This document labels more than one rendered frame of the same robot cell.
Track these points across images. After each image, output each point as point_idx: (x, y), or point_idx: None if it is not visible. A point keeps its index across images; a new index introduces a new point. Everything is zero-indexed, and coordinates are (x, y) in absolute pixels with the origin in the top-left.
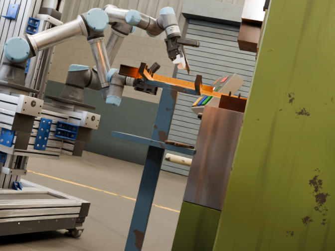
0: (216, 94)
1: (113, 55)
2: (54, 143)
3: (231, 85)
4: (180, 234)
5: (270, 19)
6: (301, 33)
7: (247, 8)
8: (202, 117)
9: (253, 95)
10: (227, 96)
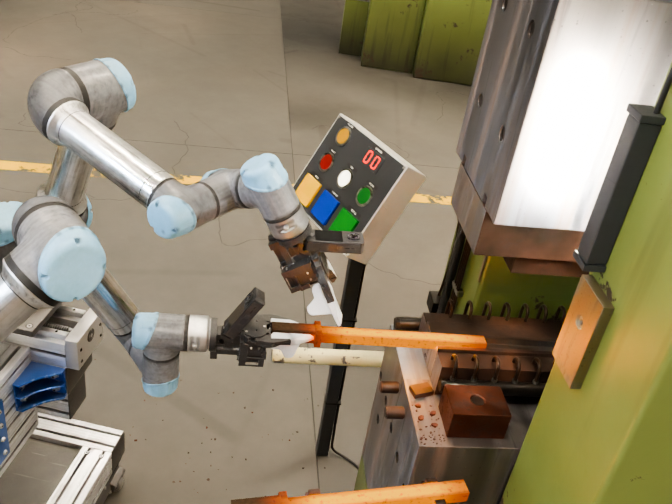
0: (414, 344)
1: (90, 171)
2: (21, 418)
3: (399, 195)
4: None
5: (649, 420)
6: None
7: (512, 201)
8: (414, 467)
9: None
10: (467, 417)
